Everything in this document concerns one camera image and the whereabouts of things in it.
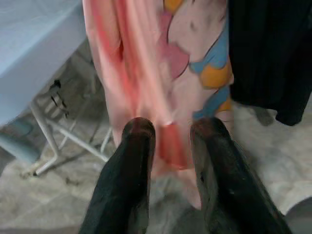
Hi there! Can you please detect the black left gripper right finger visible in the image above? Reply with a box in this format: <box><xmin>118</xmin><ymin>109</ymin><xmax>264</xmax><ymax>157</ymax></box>
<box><xmin>189</xmin><ymin>117</ymin><xmax>293</xmax><ymax>234</ymax></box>

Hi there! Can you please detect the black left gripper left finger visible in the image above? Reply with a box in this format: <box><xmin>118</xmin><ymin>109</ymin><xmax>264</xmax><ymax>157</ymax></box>
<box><xmin>78</xmin><ymin>116</ymin><xmax>156</xmax><ymax>234</ymax></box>

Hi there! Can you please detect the pink garment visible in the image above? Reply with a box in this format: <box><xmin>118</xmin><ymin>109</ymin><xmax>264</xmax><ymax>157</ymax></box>
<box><xmin>81</xmin><ymin>0</ymin><xmax>236</xmax><ymax>210</ymax></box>

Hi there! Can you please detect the light blue plastic chair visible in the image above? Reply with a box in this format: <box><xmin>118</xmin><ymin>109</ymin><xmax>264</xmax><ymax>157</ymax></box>
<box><xmin>0</xmin><ymin>119</ymin><xmax>41</xmax><ymax>168</ymax></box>

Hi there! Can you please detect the black hanging garment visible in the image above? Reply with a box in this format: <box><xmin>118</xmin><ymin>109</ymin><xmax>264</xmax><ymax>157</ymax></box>
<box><xmin>228</xmin><ymin>0</ymin><xmax>312</xmax><ymax>126</ymax></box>

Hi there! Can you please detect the light blue folding table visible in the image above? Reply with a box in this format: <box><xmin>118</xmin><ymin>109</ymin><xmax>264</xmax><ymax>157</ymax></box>
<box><xmin>0</xmin><ymin>0</ymin><xmax>88</xmax><ymax>125</ymax></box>

